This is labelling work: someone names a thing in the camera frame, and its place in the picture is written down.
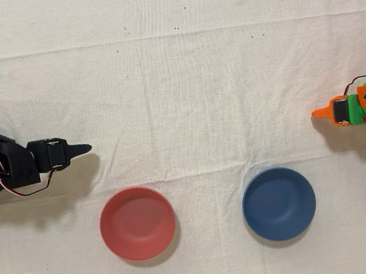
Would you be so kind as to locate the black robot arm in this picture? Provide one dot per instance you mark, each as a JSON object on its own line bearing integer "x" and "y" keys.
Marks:
{"x": 14, "y": 162}

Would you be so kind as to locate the white tablecloth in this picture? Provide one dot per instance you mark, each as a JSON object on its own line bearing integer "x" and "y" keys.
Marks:
{"x": 171, "y": 59}

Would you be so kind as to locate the blue bowl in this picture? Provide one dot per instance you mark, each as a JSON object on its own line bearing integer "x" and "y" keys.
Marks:
{"x": 279, "y": 203}

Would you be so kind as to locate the pink bowl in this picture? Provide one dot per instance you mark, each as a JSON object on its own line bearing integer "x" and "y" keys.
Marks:
{"x": 137, "y": 223}

